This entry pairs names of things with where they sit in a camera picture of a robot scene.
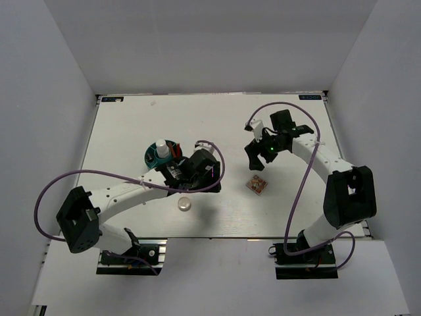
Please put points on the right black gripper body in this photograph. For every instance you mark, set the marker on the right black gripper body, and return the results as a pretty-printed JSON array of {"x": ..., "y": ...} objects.
[{"x": 269, "y": 147}]

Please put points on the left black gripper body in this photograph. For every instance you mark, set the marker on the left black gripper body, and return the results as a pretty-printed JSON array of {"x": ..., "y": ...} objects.
[{"x": 200, "y": 180}]

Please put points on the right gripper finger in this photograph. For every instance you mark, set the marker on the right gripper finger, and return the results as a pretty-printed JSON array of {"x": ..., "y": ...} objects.
[
  {"x": 255, "y": 164},
  {"x": 251, "y": 150}
]

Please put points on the eyeshadow palette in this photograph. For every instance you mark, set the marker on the eyeshadow palette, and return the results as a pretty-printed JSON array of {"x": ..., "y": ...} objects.
[{"x": 256, "y": 184}]

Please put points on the red lip gloss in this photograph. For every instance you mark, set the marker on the red lip gloss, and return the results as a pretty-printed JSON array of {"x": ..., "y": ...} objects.
[
  {"x": 178, "y": 150},
  {"x": 173, "y": 153}
]

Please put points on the white pink blue bottle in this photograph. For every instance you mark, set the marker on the white pink blue bottle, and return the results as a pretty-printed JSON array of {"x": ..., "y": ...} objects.
[{"x": 162, "y": 149}]

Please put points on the small clear black-capped bottle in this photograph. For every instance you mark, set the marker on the small clear black-capped bottle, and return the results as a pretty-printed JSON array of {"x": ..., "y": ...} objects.
[{"x": 149, "y": 159}]

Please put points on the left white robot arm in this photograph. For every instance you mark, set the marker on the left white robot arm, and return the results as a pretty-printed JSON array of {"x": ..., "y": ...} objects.
[{"x": 84, "y": 214}]

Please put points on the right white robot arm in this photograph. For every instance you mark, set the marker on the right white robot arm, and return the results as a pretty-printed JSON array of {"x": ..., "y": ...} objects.
[{"x": 349, "y": 195}]

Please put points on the round beige compact jar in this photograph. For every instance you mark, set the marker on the round beige compact jar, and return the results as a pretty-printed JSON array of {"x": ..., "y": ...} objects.
[{"x": 184, "y": 204}]

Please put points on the teal round organizer container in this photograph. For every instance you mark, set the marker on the teal round organizer container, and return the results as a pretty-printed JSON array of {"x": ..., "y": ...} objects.
[{"x": 151, "y": 150}]

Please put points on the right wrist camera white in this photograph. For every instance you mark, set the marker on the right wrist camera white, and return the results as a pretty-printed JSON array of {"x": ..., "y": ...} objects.
[{"x": 256, "y": 127}]

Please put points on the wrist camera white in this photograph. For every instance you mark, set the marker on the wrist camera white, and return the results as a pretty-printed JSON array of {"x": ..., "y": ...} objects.
[
  {"x": 256, "y": 127},
  {"x": 205, "y": 145}
]

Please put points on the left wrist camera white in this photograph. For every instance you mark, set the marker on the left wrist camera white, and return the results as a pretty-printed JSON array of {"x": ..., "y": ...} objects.
[{"x": 205, "y": 145}]

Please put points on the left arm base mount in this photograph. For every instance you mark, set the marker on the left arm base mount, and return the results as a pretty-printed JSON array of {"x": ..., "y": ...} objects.
[{"x": 145, "y": 260}]

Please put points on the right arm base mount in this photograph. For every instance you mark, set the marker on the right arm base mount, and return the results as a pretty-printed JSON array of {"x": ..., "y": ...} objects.
[{"x": 319, "y": 264}]

